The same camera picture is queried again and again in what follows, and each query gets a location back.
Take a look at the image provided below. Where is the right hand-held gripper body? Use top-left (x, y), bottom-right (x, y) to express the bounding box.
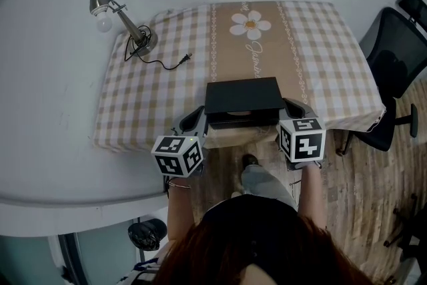
top-left (276, 116), bottom-right (327, 172)

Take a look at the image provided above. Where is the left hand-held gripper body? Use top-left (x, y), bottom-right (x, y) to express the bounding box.
top-left (151, 128), bottom-right (207, 178)

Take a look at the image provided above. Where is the black tissue box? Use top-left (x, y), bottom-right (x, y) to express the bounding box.
top-left (203, 76), bottom-right (287, 131)

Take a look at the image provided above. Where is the person's right forearm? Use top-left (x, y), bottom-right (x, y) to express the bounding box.
top-left (296, 163), bottom-right (328, 230)

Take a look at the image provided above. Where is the person's left forearm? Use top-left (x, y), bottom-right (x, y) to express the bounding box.
top-left (165, 176), bottom-right (196, 244)

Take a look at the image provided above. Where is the checked daisy tablecloth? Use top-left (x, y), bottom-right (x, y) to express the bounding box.
top-left (92, 0), bottom-right (388, 153)

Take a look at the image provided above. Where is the person's dark shoe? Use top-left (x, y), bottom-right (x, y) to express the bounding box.
top-left (242, 154), bottom-right (260, 168)

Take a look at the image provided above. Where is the black cap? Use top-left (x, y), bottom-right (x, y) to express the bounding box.
top-left (127, 220), bottom-right (167, 250)

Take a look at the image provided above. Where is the person's dark top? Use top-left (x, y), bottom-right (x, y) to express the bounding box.
top-left (201, 195), bottom-right (300, 230)

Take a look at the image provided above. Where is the black mesh office chair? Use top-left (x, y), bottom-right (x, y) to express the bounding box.
top-left (336, 0), bottom-right (427, 156)

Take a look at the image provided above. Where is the metal desk lamp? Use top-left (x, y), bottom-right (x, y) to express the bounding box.
top-left (89, 0), bottom-right (159, 57)

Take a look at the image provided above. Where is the blue striped white fabric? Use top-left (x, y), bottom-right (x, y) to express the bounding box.
top-left (119, 258), bottom-right (164, 285)

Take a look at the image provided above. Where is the black chair base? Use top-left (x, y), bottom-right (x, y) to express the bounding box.
top-left (383, 193), bottom-right (427, 264)

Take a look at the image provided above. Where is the thin wrist bracelet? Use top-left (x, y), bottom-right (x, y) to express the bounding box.
top-left (167, 178), bottom-right (192, 190)

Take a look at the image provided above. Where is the black lamp power cable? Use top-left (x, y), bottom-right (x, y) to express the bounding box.
top-left (124, 25), bottom-right (193, 71)

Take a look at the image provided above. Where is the dark window frame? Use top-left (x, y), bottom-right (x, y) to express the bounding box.
top-left (56, 232), bottom-right (147, 285)

